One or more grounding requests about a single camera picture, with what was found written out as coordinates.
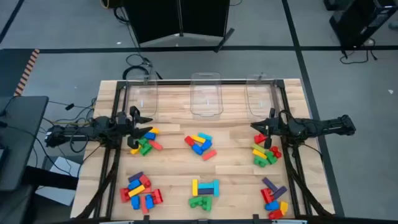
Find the red studded block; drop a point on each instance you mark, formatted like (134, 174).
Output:
(267, 195)
(157, 196)
(125, 195)
(275, 214)
(259, 138)
(275, 152)

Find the clear plastic bin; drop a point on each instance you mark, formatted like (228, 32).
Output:
(206, 96)
(141, 99)
(261, 96)

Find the yellow chunky block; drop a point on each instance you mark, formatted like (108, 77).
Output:
(284, 207)
(134, 151)
(155, 131)

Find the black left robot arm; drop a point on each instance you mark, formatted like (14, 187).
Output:
(93, 129)

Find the green studded block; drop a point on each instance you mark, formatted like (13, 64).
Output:
(145, 150)
(207, 204)
(143, 141)
(196, 202)
(271, 158)
(260, 161)

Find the salmon block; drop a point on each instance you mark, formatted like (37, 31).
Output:
(144, 207)
(209, 155)
(156, 145)
(147, 189)

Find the black partition panel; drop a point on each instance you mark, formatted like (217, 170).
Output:
(205, 15)
(152, 18)

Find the blue rounded block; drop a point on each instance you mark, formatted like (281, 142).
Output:
(134, 184)
(207, 145)
(150, 136)
(197, 149)
(135, 202)
(272, 205)
(149, 202)

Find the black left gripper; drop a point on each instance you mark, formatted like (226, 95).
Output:
(126, 124)

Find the teal block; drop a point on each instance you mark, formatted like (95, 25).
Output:
(216, 188)
(206, 136)
(206, 185)

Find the black desk base bar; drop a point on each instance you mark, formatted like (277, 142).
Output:
(49, 179)

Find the light green flat block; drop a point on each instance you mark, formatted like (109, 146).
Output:
(258, 148)

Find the red chunky block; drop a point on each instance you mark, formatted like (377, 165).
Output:
(189, 140)
(145, 180)

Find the black desk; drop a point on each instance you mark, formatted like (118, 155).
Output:
(21, 140)

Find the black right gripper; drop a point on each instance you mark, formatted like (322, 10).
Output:
(283, 126)

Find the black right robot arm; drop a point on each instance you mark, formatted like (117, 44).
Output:
(329, 126)

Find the black computer tower cart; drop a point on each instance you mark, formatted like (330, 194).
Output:
(357, 21)

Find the orange black hazard strip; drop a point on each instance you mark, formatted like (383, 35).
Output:
(27, 71)

